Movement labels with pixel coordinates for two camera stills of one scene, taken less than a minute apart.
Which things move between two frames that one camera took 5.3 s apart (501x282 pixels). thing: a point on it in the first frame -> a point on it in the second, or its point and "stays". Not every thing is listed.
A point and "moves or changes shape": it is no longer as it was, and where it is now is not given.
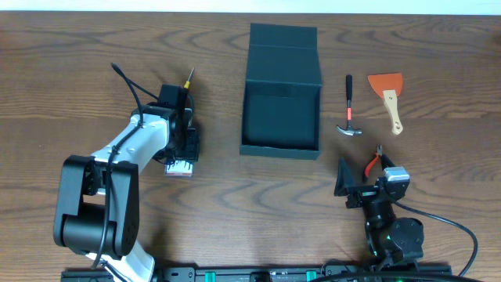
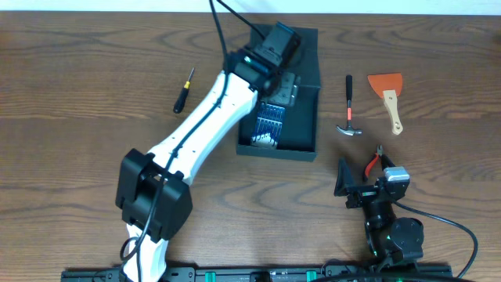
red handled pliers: (372, 162) stays
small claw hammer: (349, 130) stays
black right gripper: (345, 185) stays
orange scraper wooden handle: (388, 86) stays
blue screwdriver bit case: (178, 169) moves or changes shape
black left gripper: (191, 142) -> (282, 89)
